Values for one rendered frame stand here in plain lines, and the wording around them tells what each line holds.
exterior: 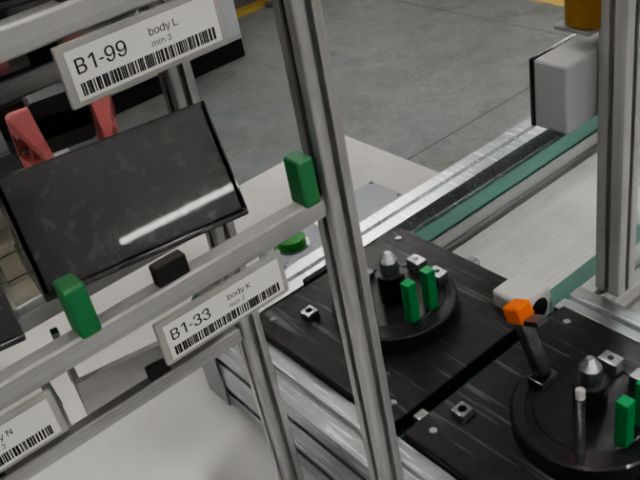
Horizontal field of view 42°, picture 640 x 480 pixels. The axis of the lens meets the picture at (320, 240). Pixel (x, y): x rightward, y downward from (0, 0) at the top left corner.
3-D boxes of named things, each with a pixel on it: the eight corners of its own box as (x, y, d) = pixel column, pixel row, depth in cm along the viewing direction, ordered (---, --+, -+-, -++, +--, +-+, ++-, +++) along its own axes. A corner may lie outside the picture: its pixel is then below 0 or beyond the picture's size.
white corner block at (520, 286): (492, 317, 94) (490, 289, 92) (519, 297, 96) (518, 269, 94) (526, 335, 91) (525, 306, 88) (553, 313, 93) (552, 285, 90)
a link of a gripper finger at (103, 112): (140, 134, 70) (96, 63, 74) (57, 166, 68) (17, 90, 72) (150, 185, 76) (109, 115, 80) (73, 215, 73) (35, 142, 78)
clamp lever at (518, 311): (528, 377, 79) (500, 307, 77) (541, 366, 80) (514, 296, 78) (556, 384, 76) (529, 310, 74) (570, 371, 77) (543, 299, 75)
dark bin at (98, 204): (24, 269, 74) (-12, 190, 73) (161, 210, 78) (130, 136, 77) (46, 303, 48) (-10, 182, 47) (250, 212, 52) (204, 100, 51)
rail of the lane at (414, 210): (210, 389, 106) (187, 322, 99) (630, 107, 146) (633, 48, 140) (233, 410, 102) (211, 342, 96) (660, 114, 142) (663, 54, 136)
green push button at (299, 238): (271, 251, 112) (269, 239, 111) (295, 237, 114) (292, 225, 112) (290, 262, 109) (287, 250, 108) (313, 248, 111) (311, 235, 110)
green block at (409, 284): (405, 320, 90) (399, 283, 87) (412, 314, 90) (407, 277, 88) (412, 325, 89) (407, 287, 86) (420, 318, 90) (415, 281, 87)
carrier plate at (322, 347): (252, 334, 99) (249, 320, 97) (400, 238, 109) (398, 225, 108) (394, 438, 82) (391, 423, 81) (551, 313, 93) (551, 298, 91)
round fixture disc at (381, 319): (309, 316, 96) (306, 303, 95) (397, 258, 103) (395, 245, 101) (393, 372, 86) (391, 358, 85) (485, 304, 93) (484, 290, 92)
